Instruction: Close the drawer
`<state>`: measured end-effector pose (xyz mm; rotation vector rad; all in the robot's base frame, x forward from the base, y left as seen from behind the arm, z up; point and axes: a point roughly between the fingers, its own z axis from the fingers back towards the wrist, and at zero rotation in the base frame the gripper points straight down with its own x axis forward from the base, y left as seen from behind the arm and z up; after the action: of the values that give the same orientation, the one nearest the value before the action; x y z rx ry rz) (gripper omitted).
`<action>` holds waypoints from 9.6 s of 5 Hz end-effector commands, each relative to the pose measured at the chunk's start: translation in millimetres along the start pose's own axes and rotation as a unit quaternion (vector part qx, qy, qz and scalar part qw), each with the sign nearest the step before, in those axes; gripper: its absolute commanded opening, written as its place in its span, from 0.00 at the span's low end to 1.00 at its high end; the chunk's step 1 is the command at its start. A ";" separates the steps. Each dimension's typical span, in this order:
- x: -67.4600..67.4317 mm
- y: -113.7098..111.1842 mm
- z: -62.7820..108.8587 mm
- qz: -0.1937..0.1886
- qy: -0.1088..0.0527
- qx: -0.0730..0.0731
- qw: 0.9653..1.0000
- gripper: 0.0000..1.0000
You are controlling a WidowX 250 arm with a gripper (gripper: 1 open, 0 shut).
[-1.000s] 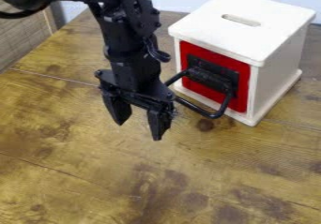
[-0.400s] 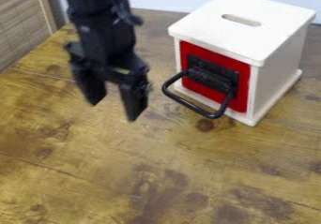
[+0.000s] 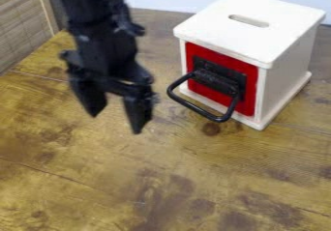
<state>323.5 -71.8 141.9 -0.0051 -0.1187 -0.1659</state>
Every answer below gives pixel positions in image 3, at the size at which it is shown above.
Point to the black metal drawer handle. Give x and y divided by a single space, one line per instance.
218 81

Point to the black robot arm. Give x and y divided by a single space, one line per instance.
90 10

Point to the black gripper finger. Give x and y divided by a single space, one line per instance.
88 94
139 105

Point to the red drawer front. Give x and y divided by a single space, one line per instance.
245 106

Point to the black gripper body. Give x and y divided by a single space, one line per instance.
104 55

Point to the white wooden box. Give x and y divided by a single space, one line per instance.
266 33

